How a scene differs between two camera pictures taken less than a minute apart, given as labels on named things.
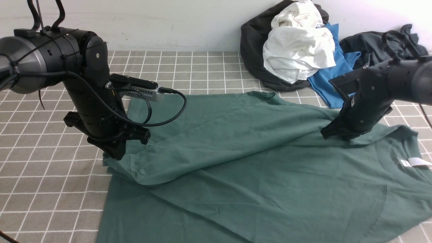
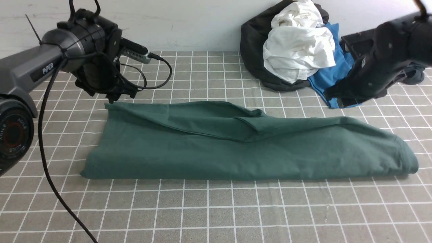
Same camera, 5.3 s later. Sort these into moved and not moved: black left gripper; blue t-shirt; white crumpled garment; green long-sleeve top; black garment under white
Moved: green long-sleeve top; black left gripper
Not moved: white crumpled garment; blue t-shirt; black garment under white
